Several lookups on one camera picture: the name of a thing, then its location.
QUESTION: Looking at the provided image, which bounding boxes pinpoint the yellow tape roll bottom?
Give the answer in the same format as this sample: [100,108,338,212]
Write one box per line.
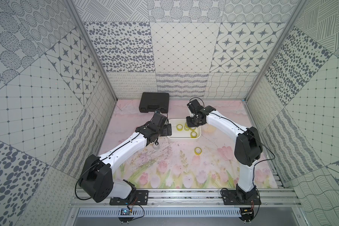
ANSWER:
[190,131,198,138]

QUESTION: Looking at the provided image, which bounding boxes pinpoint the yellow tape roll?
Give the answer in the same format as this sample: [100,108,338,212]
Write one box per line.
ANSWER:
[176,124,183,131]
[190,131,198,138]
[194,147,202,155]
[184,123,190,131]

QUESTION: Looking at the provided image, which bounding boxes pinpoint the white plastic storage box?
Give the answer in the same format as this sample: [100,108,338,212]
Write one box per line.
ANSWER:
[167,119,202,141]

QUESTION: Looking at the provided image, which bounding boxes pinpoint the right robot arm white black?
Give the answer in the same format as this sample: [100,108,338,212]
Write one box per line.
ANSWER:
[186,106,263,205]

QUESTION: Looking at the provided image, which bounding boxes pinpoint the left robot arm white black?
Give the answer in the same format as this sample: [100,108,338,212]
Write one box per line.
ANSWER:
[75,121,172,204]

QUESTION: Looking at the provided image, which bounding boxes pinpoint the grey clear tape roll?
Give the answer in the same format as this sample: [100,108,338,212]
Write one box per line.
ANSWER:
[153,143,160,150]

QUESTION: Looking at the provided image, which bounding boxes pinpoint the black plastic tool case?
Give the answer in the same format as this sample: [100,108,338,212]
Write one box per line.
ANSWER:
[139,92,170,113]

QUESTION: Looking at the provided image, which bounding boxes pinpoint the left green circuit board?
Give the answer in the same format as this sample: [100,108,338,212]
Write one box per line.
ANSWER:
[118,208,133,223]

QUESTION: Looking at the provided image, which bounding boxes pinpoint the right black controller board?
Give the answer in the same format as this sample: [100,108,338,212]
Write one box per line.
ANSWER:
[239,208,255,223]

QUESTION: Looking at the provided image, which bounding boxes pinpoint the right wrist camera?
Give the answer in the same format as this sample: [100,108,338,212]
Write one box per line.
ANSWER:
[187,99,216,115]

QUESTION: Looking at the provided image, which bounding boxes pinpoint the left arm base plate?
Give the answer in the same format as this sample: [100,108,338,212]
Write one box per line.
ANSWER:
[110,190,149,206]

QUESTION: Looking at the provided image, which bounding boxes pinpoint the aluminium mounting rail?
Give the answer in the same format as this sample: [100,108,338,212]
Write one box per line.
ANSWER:
[69,188,301,208]

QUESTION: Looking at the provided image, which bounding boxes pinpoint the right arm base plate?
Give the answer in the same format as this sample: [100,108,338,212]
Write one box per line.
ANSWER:
[220,188,262,205]

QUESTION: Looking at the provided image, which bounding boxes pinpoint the white slotted cable duct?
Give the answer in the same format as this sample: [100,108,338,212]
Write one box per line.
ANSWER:
[77,207,240,218]

